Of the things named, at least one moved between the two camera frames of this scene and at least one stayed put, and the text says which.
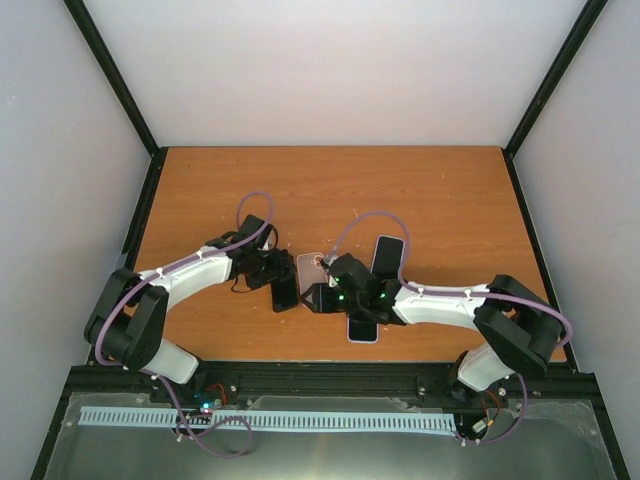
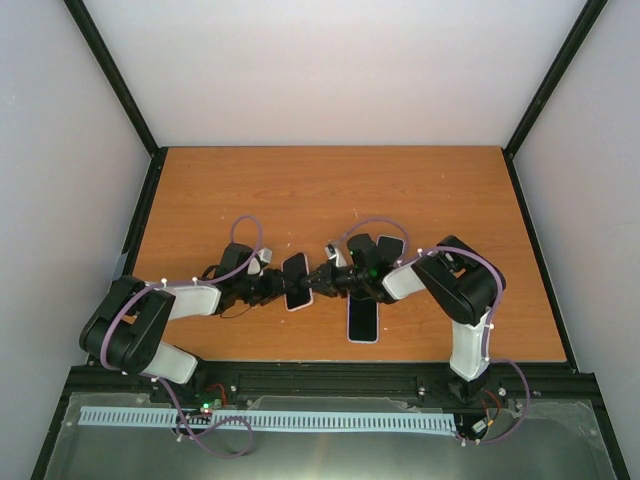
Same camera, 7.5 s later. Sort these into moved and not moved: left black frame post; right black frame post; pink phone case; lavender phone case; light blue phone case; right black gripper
Moved: right black gripper; pink phone case
Not moved: left black frame post; lavender phone case; light blue phone case; right black frame post
